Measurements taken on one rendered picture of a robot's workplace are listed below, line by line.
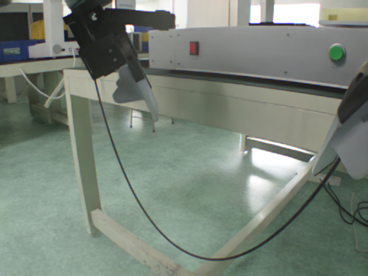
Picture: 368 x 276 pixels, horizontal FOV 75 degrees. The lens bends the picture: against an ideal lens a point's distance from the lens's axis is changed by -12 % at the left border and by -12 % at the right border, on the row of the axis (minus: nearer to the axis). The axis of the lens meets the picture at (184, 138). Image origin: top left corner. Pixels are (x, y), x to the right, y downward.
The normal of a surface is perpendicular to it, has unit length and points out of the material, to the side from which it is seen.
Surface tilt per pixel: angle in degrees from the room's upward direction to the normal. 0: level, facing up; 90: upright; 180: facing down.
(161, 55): 90
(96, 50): 93
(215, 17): 90
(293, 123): 90
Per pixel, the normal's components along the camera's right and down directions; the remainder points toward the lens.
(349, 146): -0.89, -0.44
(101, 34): 0.18, 0.37
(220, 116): -0.66, 0.24
